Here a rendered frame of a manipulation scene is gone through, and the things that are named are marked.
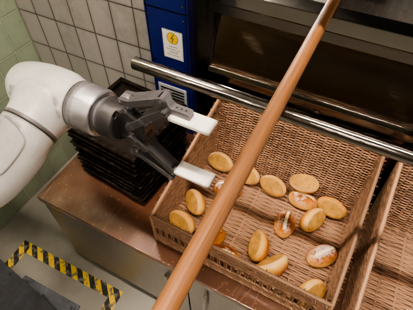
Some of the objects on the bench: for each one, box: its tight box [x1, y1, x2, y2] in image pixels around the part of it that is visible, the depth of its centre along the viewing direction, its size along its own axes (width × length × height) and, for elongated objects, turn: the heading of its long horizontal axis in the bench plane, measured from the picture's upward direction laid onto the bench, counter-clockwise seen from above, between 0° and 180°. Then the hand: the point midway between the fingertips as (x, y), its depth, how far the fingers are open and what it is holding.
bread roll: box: [208, 152, 233, 172], centre depth 130 cm, size 6×10×7 cm
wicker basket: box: [149, 99, 387, 310], centre depth 109 cm, size 49×56×28 cm
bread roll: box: [260, 175, 286, 197], centre depth 124 cm, size 6×10×7 cm
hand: (206, 154), depth 57 cm, fingers open, 13 cm apart
